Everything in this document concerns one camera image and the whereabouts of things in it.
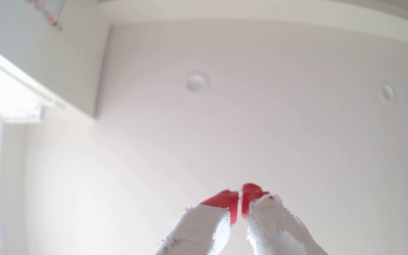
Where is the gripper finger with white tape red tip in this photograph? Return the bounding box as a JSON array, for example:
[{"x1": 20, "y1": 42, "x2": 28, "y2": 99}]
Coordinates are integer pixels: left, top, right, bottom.
[
  {"x1": 154, "y1": 190, "x2": 239, "y2": 255},
  {"x1": 241, "y1": 183, "x2": 329, "y2": 255}
]

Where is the round recessed ceiling light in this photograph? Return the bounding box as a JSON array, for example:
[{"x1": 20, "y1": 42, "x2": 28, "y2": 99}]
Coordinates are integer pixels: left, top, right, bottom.
[
  {"x1": 186, "y1": 72, "x2": 210, "y2": 94},
  {"x1": 380, "y1": 84, "x2": 396, "y2": 103}
]

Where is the wall board with red marks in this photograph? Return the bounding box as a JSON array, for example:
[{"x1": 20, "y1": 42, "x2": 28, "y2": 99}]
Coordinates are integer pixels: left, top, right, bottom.
[{"x1": 27, "y1": 0, "x2": 66, "y2": 31}]

